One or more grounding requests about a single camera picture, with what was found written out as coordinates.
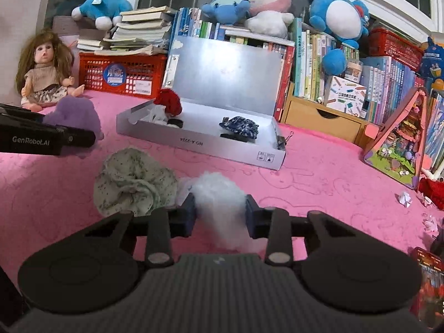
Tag white fluffy fur ball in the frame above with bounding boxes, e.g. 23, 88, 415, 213
189, 171, 252, 250

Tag small pink plush toy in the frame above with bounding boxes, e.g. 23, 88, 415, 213
421, 213, 441, 234

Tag small blue plush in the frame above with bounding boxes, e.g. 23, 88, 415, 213
200, 0, 251, 26

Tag row of upright books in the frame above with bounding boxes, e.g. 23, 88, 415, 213
170, 7, 444, 167

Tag white pink frilly cloth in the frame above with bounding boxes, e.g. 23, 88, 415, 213
175, 176, 196, 205

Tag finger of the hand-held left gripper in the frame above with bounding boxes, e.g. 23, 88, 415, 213
57, 127, 97, 150
0, 103, 45, 123

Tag brown haired baby doll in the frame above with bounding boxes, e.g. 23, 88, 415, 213
16, 29, 85, 112

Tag white tissue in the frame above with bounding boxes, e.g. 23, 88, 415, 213
129, 104, 169, 125

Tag pink white bunny plush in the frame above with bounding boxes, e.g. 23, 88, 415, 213
244, 0, 295, 39

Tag pink triangular miniature house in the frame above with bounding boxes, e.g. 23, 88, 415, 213
362, 88, 431, 191

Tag green floral cloth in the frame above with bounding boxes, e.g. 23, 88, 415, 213
94, 147, 179, 217

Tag purple fluffy pompom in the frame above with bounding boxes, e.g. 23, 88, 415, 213
42, 95, 104, 141

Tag red knitted cloth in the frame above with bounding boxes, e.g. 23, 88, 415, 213
154, 88, 183, 117

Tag wooden drawer box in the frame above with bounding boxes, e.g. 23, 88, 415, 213
280, 83, 370, 146

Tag large blue round plush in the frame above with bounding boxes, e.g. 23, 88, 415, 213
308, 0, 371, 76

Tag grey grid pattern box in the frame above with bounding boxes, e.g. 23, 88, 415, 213
52, 16, 82, 37

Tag stack of books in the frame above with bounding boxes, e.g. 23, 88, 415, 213
76, 6, 177, 56

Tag red plastic basket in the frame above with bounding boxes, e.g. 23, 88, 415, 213
368, 28, 425, 73

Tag small white paper origami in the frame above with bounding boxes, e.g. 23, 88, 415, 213
396, 190, 414, 209

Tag small jar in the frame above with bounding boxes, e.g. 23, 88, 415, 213
344, 60, 364, 83

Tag blue floral drawstring pouch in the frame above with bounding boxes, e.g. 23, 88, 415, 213
218, 115, 260, 139

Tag blue white elephant plush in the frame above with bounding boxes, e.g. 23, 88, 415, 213
71, 0, 134, 31

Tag pink bunny print blanket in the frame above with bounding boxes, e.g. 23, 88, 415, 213
0, 90, 444, 285

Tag red plastic crate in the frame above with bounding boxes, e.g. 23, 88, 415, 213
79, 52, 169, 98

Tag grey file box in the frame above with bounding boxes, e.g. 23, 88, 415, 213
116, 36, 287, 171

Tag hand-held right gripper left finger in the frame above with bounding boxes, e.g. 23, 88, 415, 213
62, 192, 198, 267

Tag white plastic pipe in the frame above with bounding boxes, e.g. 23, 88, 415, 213
420, 158, 444, 183

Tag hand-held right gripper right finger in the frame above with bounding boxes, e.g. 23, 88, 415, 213
244, 194, 392, 267

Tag black binder clips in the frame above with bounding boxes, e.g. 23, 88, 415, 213
277, 130, 295, 150

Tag white colourful patterned box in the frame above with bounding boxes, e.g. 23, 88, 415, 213
323, 75, 368, 120

